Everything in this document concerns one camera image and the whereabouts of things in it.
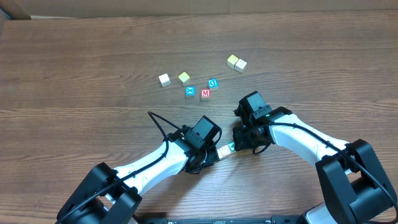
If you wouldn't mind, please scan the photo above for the red letter Y block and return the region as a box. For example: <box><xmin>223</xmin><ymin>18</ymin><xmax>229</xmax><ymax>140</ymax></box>
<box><xmin>216</xmin><ymin>145</ymin><xmax>234</xmax><ymax>161</ymax></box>

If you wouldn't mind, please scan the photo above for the green letter V block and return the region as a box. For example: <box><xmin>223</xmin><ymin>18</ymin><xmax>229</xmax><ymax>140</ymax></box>
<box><xmin>228</xmin><ymin>142</ymin><xmax>235</xmax><ymax>152</ymax></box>

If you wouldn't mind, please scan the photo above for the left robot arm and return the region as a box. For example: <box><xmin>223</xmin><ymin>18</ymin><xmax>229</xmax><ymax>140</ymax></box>
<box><xmin>57</xmin><ymin>116</ymin><xmax>222</xmax><ymax>224</ymax></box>

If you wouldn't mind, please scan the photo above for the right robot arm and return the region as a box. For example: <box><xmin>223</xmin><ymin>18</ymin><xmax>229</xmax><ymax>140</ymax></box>
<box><xmin>233</xmin><ymin>91</ymin><xmax>397</xmax><ymax>223</ymax></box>

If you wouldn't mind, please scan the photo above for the red letter M block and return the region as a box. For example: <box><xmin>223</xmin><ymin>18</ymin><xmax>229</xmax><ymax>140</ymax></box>
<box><xmin>200</xmin><ymin>88</ymin><xmax>211</xmax><ymax>101</ymax></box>

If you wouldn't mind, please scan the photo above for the blue letter D block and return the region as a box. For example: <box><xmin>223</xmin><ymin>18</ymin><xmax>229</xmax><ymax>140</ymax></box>
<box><xmin>208</xmin><ymin>78</ymin><xmax>219</xmax><ymax>91</ymax></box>

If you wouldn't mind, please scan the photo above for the blue letter X block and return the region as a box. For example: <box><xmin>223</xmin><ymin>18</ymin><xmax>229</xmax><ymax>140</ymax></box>
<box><xmin>185</xmin><ymin>86</ymin><xmax>196</xmax><ymax>98</ymax></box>

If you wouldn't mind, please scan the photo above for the plain block far right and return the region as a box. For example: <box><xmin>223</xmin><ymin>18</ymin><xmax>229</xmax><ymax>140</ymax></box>
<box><xmin>234</xmin><ymin>58</ymin><xmax>247</xmax><ymax>73</ymax></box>

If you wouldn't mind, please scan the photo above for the plain block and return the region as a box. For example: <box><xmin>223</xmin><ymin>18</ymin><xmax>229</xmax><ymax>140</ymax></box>
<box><xmin>159</xmin><ymin>73</ymin><xmax>171</xmax><ymax>86</ymax></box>
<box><xmin>234</xmin><ymin>58</ymin><xmax>247</xmax><ymax>73</ymax></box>

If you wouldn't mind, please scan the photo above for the yellow block far right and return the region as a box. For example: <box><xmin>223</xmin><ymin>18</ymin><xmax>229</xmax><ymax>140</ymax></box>
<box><xmin>226</xmin><ymin>55</ymin><xmax>239</xmax><ymax>69</ymax></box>

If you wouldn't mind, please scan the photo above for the yellow block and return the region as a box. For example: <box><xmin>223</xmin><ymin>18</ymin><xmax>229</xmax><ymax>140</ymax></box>
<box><xmin>178</xmin><ymin>72</ymin><xmax>190</xmax><ymax>86</ymax></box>
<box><xmin>226</xmin><ymin>55</ymin><xmax>239</xmax><ymax>69</ymax></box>

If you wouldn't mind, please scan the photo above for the yellow block centre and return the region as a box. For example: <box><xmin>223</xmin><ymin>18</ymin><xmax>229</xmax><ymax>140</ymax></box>
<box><xmin>178</xmin><ymin>72</ymin><xmax>190</xmax><ymax>86</ymax></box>

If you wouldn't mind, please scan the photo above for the plain block upper left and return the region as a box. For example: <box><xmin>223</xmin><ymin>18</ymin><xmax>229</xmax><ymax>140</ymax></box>
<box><xmin>159</xmin><ymin>73</ymin><xmax>171</xmax><ymax>86</ymax></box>

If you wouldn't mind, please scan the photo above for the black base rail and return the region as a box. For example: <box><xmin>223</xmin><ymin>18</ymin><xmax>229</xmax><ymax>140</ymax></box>
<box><xmin>136</xmin><ymin>214</ymin><xmax>358</xmax><ymax>224</ymax></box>

